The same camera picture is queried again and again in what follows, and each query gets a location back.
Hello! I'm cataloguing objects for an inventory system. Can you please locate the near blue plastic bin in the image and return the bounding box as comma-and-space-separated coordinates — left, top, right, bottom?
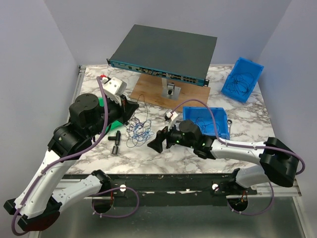
183, 107, 230, 139

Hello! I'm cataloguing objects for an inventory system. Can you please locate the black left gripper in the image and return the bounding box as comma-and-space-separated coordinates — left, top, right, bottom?
87, 94, 140, 138

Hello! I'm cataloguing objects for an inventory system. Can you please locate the brown wooden board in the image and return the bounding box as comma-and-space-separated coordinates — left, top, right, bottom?
130, 74, 211, 109

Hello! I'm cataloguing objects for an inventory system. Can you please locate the far blue plastic bin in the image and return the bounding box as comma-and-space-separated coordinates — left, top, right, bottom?
221, 57, 264, 103

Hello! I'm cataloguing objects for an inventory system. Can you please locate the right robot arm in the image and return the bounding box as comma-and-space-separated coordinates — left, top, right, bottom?
148, 120, 299, 194

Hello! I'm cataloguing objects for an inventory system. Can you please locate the aluminium frame rail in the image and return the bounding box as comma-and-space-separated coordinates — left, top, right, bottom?
27, 64, 304, 238

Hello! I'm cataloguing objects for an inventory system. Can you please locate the silver ratchet wrench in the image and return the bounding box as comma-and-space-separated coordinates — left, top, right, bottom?
227, 119, 232, 131

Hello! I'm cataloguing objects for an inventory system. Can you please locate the light blue thin cable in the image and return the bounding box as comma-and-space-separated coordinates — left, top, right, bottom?
128, 119, 153, 142

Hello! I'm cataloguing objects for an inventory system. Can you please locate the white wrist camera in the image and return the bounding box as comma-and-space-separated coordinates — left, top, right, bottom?
101, 75, 127, 106
164, 110, 179, 131

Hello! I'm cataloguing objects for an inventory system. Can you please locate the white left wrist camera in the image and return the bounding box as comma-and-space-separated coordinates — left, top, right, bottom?
101, 75, 127, 106

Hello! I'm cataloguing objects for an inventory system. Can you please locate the blue plastic bin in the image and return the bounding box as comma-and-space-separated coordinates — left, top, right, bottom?
221, 57, 264, 103
183, 107, 230, 139

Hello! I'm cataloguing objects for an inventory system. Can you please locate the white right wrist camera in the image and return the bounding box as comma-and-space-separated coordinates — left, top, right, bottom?
164, 110, 179, 131

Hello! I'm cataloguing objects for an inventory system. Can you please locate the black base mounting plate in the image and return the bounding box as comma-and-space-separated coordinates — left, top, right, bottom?
80, 173, 257, 208

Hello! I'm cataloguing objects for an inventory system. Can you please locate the grey network switch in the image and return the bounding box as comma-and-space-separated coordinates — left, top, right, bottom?
107, 24, 217, 86

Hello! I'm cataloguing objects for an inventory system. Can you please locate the grey metal bracket fixture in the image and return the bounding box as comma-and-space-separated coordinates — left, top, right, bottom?
161, 78, 181, 101

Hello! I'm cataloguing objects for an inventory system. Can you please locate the green plastic bin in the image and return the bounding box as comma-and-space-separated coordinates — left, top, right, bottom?
99, 97, 123, 132

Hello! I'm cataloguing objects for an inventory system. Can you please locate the black T-shaped tool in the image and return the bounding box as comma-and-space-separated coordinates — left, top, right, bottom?
108, 130, 121, 146

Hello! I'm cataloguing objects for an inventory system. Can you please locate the small metal cylinder socket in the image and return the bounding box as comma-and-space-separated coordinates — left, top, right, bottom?
111, 145, 119, 155

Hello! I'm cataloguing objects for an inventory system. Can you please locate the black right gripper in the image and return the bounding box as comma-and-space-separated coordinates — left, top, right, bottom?
147, 120, 195, 153

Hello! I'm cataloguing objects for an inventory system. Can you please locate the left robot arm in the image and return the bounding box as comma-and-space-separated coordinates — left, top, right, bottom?
4, 93, 139, 236

